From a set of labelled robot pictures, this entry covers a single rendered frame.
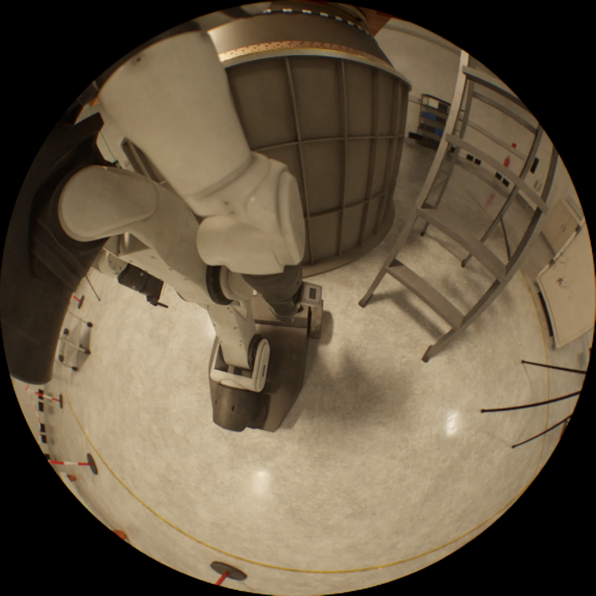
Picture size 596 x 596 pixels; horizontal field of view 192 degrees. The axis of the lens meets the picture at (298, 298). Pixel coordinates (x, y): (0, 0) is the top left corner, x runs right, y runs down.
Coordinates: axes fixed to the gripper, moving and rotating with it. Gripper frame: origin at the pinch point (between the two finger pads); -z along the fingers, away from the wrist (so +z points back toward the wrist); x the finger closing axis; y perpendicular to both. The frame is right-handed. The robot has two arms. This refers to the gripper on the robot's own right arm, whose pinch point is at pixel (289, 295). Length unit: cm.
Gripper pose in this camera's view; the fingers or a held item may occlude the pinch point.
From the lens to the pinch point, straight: 41.6
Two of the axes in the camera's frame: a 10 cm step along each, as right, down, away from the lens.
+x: 1.0, -9.6, 2.8
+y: -9.8, -0.6, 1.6
